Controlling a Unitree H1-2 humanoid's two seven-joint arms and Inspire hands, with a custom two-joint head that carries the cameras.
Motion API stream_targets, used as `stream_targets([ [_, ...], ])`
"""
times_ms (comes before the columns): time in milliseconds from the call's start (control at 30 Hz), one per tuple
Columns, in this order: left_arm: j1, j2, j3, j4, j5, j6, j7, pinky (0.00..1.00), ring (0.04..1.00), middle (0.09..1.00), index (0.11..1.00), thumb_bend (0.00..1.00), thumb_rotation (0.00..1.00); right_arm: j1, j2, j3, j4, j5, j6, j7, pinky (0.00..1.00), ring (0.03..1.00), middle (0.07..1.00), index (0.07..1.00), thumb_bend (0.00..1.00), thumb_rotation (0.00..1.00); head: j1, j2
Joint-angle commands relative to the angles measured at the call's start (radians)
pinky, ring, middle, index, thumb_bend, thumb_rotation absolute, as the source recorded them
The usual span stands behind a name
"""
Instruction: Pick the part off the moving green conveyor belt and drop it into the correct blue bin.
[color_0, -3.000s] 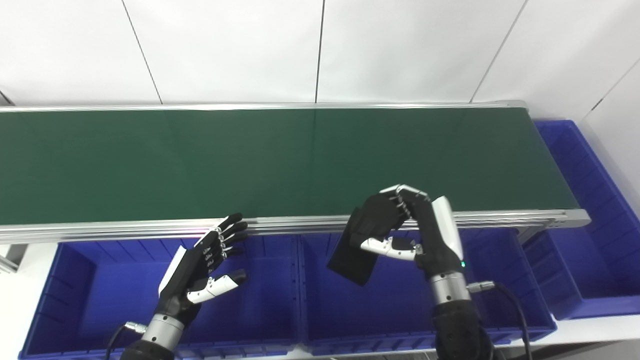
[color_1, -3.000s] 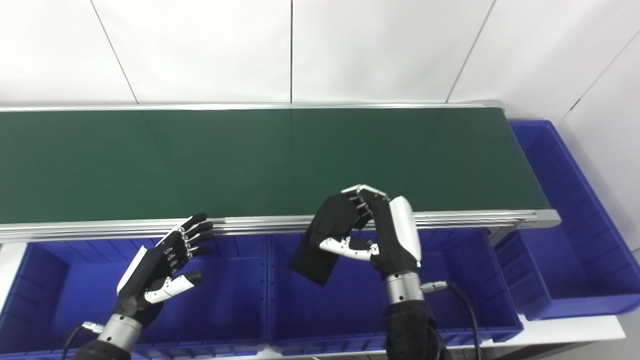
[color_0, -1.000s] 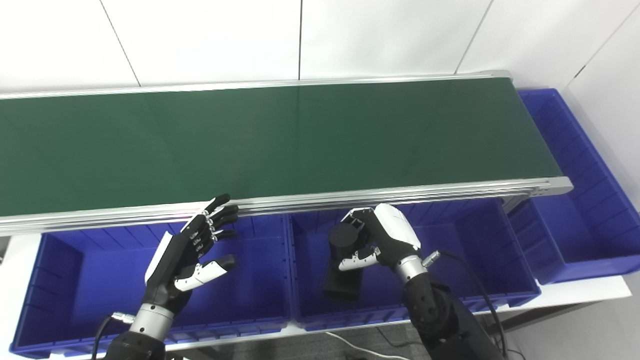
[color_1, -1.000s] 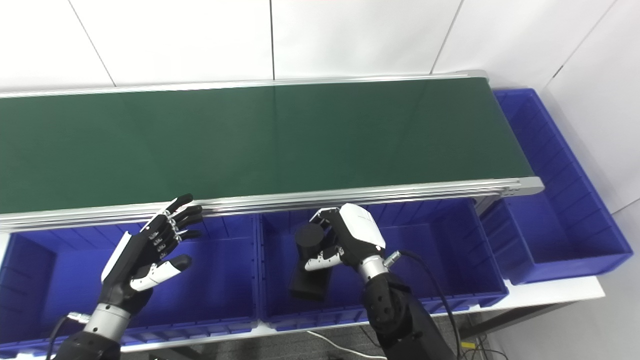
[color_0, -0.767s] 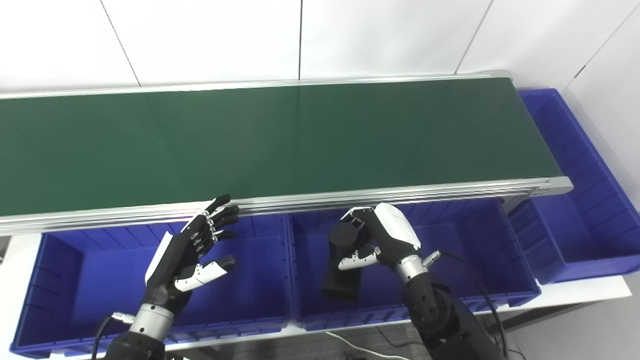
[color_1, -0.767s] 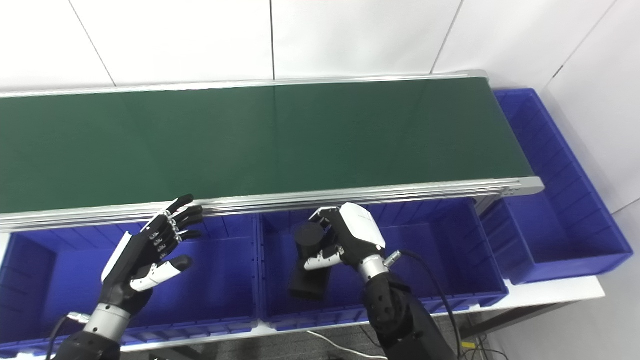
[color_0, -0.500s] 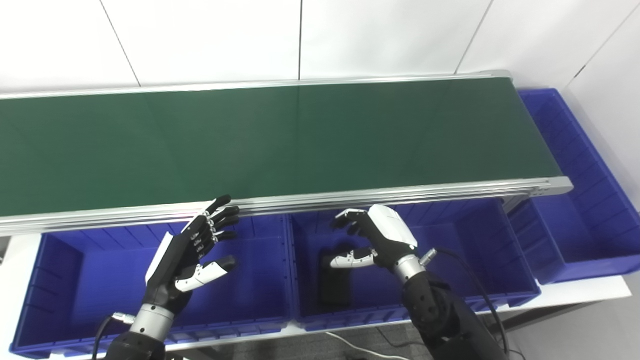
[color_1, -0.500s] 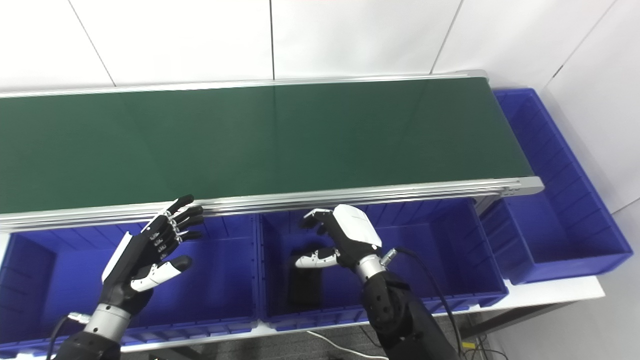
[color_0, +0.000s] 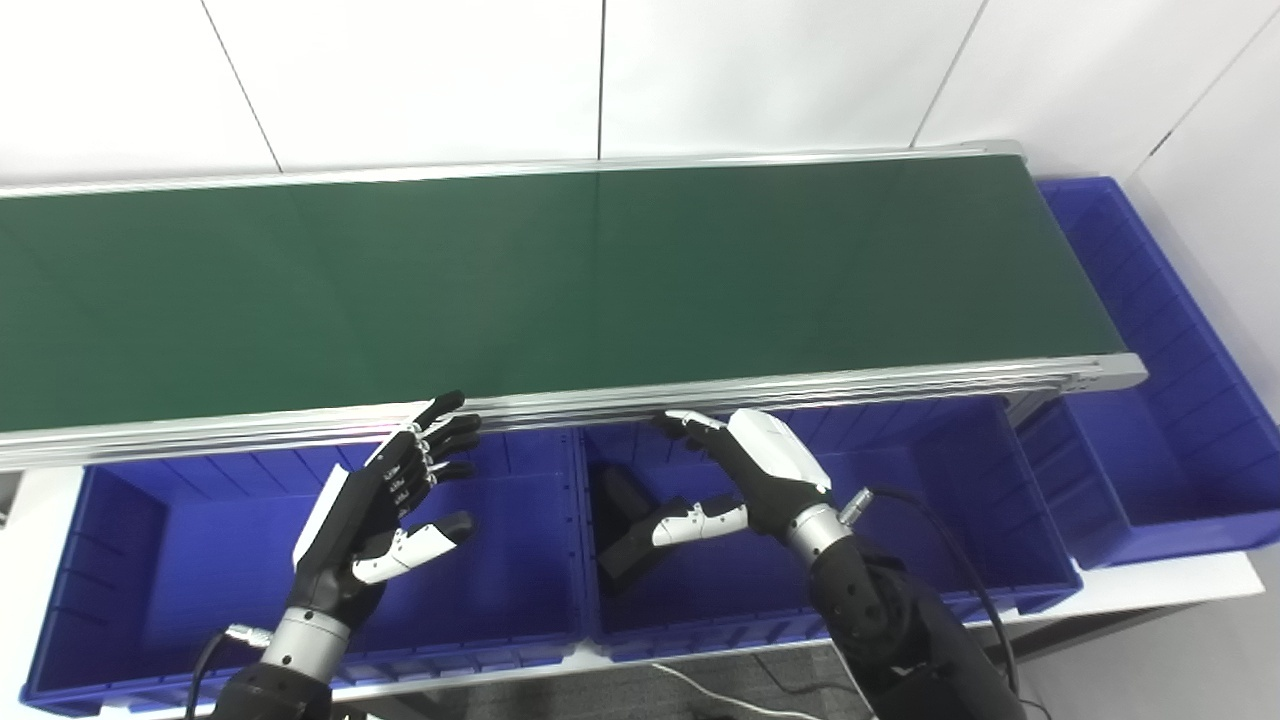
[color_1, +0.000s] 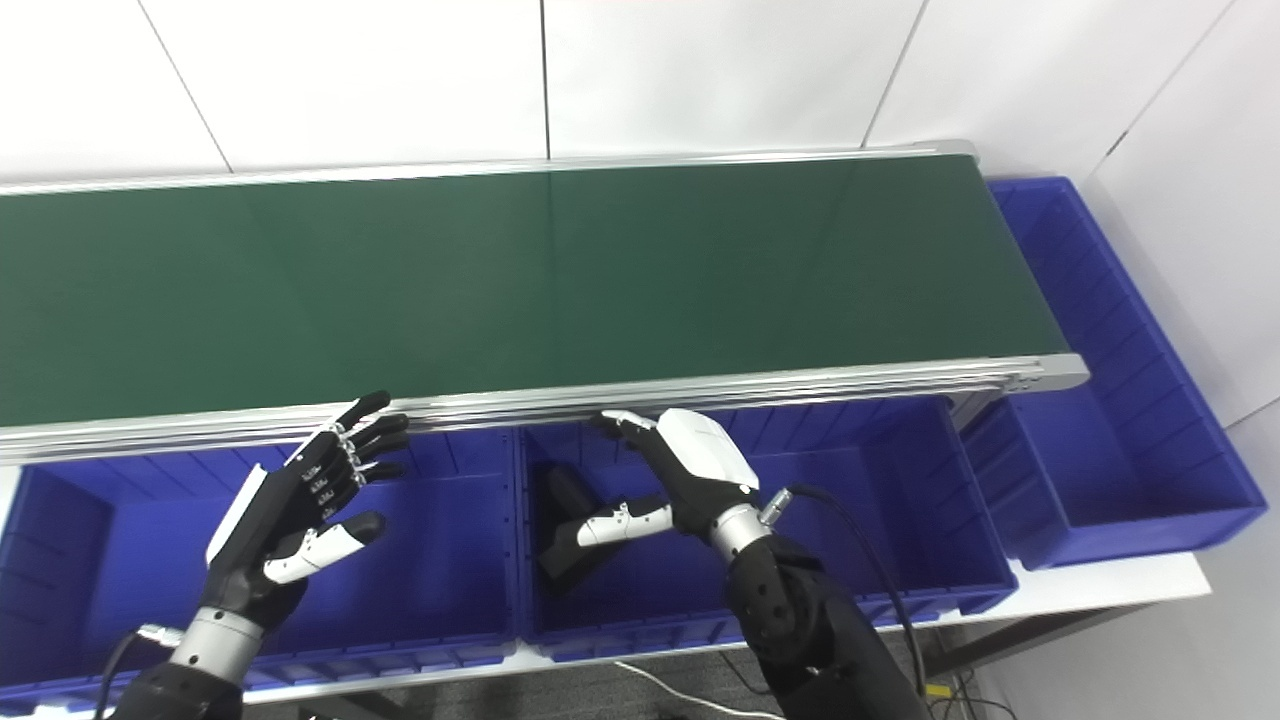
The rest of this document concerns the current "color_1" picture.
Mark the black table leg bar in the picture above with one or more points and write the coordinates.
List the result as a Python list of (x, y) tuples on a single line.
[(1020, 635)]

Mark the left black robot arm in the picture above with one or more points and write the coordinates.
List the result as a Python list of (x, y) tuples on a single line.
[(190, 680)]

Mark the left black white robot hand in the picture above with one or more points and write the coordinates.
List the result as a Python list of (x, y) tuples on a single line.
[(290, 510)]

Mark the black cylinder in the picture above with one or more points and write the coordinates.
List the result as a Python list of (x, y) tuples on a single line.
[(565, 500)]

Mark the blue plastic bin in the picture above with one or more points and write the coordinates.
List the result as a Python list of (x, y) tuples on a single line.
[(440, 560), (1130, 460), (880, 520)]

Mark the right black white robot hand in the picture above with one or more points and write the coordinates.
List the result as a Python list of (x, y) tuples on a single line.
[(705, 465)]

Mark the green conveyor belt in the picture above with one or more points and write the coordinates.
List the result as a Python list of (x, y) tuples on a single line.
[(500, 280)]

